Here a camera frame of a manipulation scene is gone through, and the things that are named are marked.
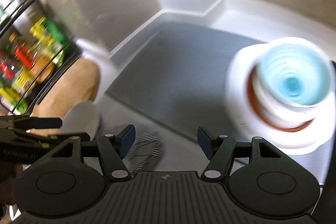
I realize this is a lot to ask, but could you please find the grey dish mat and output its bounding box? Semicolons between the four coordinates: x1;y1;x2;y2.
105;22;326;182

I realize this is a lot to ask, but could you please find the large white floral plate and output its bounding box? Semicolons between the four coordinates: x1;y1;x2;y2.
226;36;336;156

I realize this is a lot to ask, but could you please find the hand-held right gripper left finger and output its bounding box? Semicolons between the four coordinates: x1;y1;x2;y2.
49;124;136;180

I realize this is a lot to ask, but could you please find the light blue bowl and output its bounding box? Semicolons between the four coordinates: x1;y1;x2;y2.
259;38;332;109

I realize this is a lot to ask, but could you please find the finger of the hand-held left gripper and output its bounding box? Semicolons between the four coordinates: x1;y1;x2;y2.
0;115;63;131
10;131;91;148

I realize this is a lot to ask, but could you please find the wooden cutting board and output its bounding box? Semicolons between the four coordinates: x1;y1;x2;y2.
33;59;102;136

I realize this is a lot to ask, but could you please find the black wire rack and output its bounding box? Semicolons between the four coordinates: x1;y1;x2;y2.
0;0;80;115

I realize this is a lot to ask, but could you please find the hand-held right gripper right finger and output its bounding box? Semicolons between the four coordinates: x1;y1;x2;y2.
197;126;288;180

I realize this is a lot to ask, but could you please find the brown plate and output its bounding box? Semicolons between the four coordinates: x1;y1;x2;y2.
247;67;315;133

